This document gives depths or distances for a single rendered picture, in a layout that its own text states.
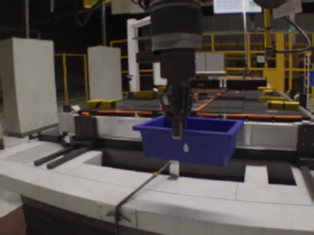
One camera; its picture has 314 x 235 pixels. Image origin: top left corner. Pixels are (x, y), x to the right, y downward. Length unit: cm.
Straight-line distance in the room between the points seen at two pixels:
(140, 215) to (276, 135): 59
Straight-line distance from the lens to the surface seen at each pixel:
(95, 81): 803
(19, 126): 555
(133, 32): 603
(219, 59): 1114
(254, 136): 99
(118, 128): 115
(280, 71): 1193
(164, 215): 65
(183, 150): 55
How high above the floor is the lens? 119
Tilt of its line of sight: 10 degrees down
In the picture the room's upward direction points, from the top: 2 degrees counter-clockwise
